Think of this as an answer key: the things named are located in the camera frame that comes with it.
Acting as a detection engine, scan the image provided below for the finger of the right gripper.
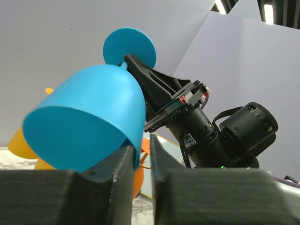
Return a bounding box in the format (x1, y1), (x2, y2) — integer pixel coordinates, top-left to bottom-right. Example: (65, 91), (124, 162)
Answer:
(124, 54), (190, 120)

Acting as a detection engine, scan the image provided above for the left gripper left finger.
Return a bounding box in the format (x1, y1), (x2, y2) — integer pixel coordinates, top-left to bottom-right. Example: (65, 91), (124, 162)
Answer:
(0, 142), (135, 225)

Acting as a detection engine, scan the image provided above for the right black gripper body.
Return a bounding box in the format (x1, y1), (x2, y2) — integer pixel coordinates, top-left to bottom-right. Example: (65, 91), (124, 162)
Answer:
(144, 80), (211, 133)

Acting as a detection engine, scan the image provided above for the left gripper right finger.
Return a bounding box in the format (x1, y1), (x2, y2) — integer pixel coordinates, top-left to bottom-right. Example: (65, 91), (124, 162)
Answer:
(150, 133), (300, 225)

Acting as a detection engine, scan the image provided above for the orange plastic wine glass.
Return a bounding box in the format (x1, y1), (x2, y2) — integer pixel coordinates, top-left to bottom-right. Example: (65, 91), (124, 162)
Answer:
(133, 138), (151, 199)

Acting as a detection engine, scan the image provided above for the blue plastic wine glass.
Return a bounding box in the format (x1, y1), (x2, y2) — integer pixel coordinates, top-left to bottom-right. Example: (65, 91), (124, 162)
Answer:
(22, 27), (156, 172)

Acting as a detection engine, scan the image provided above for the yellow plastic wine glass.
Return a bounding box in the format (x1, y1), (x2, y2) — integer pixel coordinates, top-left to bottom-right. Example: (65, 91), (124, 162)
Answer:
(7, 88), (56, 160)

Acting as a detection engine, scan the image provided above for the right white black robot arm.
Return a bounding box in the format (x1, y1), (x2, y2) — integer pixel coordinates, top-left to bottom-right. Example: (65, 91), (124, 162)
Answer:
(124, 54), (278, 168)

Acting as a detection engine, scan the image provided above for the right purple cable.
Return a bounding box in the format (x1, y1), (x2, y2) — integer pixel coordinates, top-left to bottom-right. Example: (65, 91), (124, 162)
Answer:
(267, 170), (300, 188)

